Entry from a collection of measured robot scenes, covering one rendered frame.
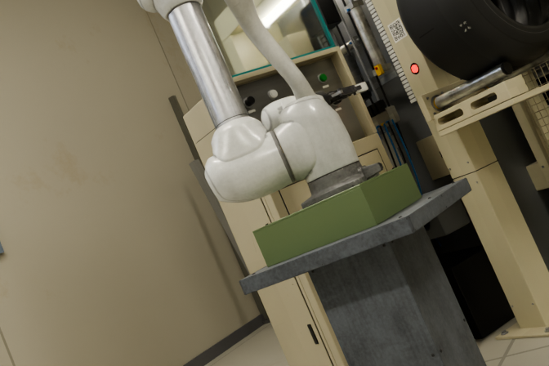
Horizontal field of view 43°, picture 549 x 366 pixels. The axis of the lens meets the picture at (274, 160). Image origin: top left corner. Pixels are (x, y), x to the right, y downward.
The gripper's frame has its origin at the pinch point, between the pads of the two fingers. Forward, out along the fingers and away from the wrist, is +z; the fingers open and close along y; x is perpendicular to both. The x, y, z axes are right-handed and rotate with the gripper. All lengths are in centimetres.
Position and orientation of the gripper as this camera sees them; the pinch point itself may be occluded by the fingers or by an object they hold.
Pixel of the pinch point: (359, 88)
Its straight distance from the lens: 253.1
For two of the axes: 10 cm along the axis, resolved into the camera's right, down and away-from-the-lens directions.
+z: 8.0, -3.1, 5.1
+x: 4.0, 9.1, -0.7
